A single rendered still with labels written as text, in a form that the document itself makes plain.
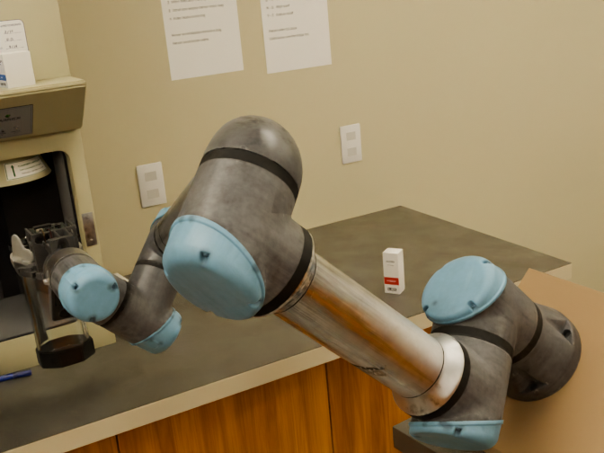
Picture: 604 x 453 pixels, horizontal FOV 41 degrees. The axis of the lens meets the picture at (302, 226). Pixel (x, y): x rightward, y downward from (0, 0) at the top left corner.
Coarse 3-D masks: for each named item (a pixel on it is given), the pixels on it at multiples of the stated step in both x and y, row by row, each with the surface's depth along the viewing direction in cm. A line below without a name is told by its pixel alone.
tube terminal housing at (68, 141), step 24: (0, 0) 147; (24, 0) 149; (48, 0) 151; (24, 24) 150; (48, 24) 152; (48, 48) 153; (48, 72) 154; (0, 144) 152; (24, 144) 155; (48, 144) 157; (72, 144) 159; (72, 168) 160; (24, 336) 163; (96, 336) 170; (0, 360) 162; (24, 360) 164
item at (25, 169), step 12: (24, 156) 159; (36, 156) 162; (0, 168) 156; (12, 168) 157; (24, 168) 158; (36, 168) 160; (48, 168) 164; (0, 180) 156; (12, 180) 156; (24, 180) 158
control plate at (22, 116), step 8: (32, 104) 145; (0, 112) 143; (8, 112) 144; (16, 112) 145; (24, 112) 146; (32, 112) 147; (0, 120) 145; (8, 120) 146; (16, 120) 147; (24, 120) 148; (0, 128) 147; (8, 128) 147; (24, 128) 149; (0, 136) 148; (8, 136) 149
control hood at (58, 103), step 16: (48, 80) 151; (64, 80) 148; (80, 80) 146; (0, 96) 140; (16, 96) 141; (32, 96) 143; (48, 96) 145; (64, 96) 147; (80, 96) 149; (48, 112) 149; (64, 112) 151; (80, 112) 153; (32, 128) 150; (48, 128) 152; (64, 128) 154; (80, 128) 157
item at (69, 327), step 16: (32, 288) 139; (48, 288) 138; (32, 304) 140; (48, 304) 139; (32, 320) 141; (48, 320) 139; (64, 320) 140; (80, 320) 143; (48, 336) 140; (64, 336) 140; (80, 336) 142
